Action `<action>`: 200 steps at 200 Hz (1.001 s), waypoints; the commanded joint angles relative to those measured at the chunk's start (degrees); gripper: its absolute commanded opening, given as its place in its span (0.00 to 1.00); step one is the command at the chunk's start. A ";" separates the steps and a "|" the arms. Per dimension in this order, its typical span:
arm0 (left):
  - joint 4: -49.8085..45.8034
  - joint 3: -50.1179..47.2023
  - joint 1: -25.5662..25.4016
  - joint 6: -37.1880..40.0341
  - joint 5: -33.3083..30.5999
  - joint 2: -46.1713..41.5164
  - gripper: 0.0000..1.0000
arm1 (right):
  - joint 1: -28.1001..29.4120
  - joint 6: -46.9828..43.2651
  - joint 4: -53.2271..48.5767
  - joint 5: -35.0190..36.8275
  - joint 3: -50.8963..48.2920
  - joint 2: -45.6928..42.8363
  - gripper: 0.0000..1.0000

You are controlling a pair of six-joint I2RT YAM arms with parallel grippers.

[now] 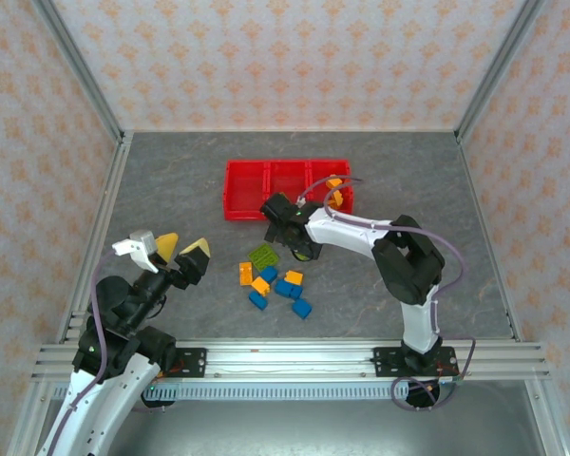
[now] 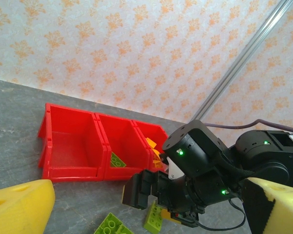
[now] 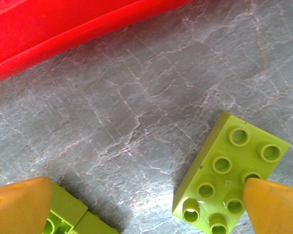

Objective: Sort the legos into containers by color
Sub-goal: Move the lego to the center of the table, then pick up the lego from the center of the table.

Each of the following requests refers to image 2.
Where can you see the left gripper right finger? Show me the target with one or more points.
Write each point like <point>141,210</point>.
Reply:
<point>278,209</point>

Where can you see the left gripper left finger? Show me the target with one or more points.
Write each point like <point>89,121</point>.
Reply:
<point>17,207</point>

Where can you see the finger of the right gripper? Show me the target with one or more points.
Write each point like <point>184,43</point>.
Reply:
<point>135,192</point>
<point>183,218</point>

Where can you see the lime green lego brick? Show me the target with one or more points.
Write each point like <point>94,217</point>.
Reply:
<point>153,218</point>
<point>108,225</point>

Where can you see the large dark green lego plate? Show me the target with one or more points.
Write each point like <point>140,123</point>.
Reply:
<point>117,161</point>

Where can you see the small orange lego brick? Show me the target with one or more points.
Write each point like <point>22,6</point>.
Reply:
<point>158,163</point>

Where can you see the long yellow-orange lego brick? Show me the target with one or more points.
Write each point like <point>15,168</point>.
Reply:
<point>158,155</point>

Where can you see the aluminium frame post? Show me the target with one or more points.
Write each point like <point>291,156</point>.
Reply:
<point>246,56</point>

